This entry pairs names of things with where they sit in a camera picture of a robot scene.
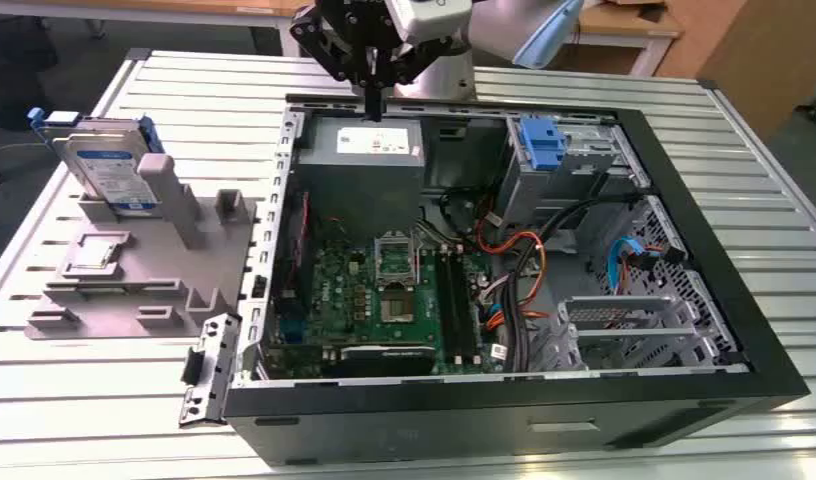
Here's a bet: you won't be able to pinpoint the metal disk bay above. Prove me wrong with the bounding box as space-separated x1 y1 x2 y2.
557 294 710 372

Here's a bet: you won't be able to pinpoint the orange red wire bundle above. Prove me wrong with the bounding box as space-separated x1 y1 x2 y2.
477 192 549 331

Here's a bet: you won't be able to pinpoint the black RAM slot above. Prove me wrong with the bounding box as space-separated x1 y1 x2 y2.
433 243 468 366
452 243 486 366

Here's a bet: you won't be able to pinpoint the black graphics card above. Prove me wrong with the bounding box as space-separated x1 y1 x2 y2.
325 342 437 380

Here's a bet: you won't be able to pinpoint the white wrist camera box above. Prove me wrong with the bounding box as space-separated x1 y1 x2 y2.
385 0 473 46

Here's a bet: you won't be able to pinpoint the black office chair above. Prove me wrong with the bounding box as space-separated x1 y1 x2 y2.
0 14 59 132

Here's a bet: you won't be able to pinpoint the brown board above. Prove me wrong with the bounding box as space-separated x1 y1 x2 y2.
657 0 816 144

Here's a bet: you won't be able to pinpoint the blue drive latch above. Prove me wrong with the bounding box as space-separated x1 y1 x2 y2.
518 116 568 172

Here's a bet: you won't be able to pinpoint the black PC case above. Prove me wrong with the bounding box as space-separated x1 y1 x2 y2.
223 91 813 466

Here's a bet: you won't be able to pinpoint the grey power supply unit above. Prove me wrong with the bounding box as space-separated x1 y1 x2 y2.
293 117 426 236

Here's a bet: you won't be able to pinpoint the metal drive cage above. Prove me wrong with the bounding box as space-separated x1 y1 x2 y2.
498 115 652 244

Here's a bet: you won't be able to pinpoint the wooden desk white frame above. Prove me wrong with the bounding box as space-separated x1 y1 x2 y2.
0 0 319 56
566 0 686 76

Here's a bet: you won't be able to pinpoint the green motherboard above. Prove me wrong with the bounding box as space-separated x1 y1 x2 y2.
265 227 513 380

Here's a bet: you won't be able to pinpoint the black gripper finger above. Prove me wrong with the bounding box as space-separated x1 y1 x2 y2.
373 42 450 123
287 9 375 123

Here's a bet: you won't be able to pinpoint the metal socket cover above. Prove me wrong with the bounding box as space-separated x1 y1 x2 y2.
371 232 422 290

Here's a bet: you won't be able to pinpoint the yellow black power wires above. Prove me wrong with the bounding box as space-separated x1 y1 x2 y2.
412 217 480 251

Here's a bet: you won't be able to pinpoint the grey parts rack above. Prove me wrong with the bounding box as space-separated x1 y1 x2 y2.
23 152 259 341

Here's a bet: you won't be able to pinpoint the silver CPU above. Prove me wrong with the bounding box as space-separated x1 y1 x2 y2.
69 238 123 266

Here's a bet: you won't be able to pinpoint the hinged metal slot bracket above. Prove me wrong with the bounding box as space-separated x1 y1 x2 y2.
177 312 243 430

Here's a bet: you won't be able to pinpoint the long blue data wire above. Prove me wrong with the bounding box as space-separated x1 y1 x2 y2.
609 237 641 297

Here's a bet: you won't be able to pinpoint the black cable bundle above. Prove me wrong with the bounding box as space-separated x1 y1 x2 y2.
497 192 656 374

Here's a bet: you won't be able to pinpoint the orange black power wire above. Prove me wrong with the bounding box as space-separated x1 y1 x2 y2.
620 238 686 301

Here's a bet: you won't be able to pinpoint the CPU socket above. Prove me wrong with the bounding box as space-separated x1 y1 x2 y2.
377 285 421 325

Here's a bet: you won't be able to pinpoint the hard disk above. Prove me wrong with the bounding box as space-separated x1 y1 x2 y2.
25 107 166 217

